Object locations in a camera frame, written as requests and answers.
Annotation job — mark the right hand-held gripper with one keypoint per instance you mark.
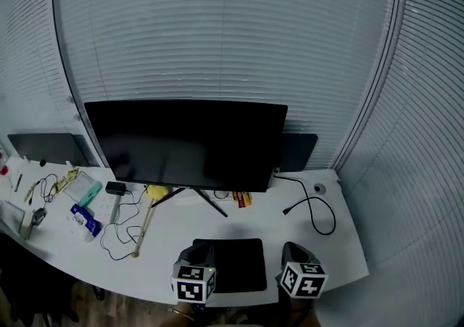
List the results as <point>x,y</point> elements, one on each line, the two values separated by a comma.
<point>302,275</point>

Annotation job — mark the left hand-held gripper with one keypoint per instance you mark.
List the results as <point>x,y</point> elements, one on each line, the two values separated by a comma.
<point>194,276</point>

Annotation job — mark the black mouse pad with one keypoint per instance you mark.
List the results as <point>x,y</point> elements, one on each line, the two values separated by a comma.
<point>241,264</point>

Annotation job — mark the person's right forearm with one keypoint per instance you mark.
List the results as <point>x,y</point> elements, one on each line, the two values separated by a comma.
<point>301,313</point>

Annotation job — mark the white desk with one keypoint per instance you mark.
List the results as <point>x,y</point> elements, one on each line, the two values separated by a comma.
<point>203,224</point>

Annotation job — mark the wooden stick with yellow head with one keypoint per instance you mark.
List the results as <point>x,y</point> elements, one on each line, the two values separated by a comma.
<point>146,218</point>

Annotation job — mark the black monitor stand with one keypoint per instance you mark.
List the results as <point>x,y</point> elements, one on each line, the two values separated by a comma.
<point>203,199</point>

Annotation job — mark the red and yellow packet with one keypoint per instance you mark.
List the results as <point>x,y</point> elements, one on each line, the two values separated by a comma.
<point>242,198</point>

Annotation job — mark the white paper sheet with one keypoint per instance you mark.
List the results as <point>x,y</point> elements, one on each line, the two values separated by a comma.
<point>105,206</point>

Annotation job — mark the black power adapter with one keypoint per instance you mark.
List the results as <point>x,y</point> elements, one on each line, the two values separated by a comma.
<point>115,188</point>

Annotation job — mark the blue and white box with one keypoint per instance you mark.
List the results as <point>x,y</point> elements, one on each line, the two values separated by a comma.
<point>86,222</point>

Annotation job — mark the mint green case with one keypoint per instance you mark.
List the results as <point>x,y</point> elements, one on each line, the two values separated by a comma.
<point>90,194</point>

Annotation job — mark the black computer monitor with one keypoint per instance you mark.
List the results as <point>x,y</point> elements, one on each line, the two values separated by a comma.
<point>188,144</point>

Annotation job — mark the yellow printed packet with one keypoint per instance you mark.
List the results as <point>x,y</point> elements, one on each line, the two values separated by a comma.
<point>64,181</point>

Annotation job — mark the clear plastic box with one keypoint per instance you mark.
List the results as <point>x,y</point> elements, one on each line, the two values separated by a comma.
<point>11,214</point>

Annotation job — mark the black pen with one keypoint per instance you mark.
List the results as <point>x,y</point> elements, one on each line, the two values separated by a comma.
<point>17,182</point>

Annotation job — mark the red bottle cap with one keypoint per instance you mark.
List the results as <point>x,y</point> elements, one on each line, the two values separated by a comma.
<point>4,169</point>

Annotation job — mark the white window blind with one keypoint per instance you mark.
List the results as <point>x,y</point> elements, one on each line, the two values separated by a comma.
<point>224,28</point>

